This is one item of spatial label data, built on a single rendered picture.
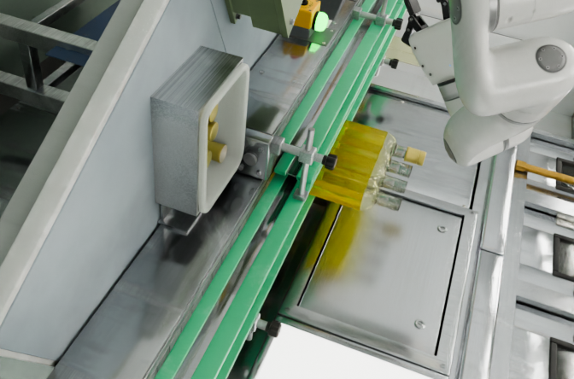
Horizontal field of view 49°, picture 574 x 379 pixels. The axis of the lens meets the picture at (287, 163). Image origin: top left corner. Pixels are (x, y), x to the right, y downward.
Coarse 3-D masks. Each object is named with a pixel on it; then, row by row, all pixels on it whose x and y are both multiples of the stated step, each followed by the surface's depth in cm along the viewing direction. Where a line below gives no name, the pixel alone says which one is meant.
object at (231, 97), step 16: (240, 64) 102; (240, 80) 105; (224, 96) 108; (240, 96) 107; (208, 112) 92; (224, 112) 110; (240, 112) 110; (224, 128) 113; (240, 128) 112; (240, 144) 114; (224, 160) 115; (240, 160) 116; (208, 176) 111; (224, 176) 112; (208, 192) 109; (208, 208) 106
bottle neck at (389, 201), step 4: (380, 192) 130; (380, 196) 129; (384, 196) 129; (388, 196) 129; (392, 196) 129; (380, 200) 129; (384, 200) 129; (388, 200) 129; (392, 200) 129; (396, 200) 129; (400, 200) 129; (376, 204) 130; (380, 204) 130; (384, 204) 129; (388, 204) 129; (392, 204) 129; (396, 204) 128; (400, 204) 128; (392, 208) 129; (396, 208) 129
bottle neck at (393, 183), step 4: (388, 176) 134; (384, 180) 133; (388, 180) 133; (392, 180) 133; (396, 180) 133; (400, 180) 133; (384, 184) 134; (388, 184) 133; (392, 184) 133; (396, 184) 133; (400, 184) 133; (404, 184) 133; (388, 188) 134; (392, 188) 133; (396, 188) 133; (400, 188) 133; (404, 188) 133; (400, 192) 133; (404, 192) 133
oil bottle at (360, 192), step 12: (324, 168) 132; (336, 168) 132; (324, 180) 129; (336, 180) 129; (348, 180) 130; (360, 180) 130; (372, 180) 130; (312, 192) 132; (324, 192) 131; (336, 192) 130; (348, 192) 129; (360, 192) 128; (372, 192) 128; (348, 204) 131; (360, 204) 130; (372, 204) 129
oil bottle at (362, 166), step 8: (336, 152) 136; (344, 152) 136; (344, 160) 134; (352, 160) 135; (360, 160) 135; (368, 160) 135; (344, 168) 133; (352, 168) 133; (360, 168) 133; (368, 168) 133; (376, 168) 133; (368, 176) 132; (376, 176) 132; (384, 176) 134
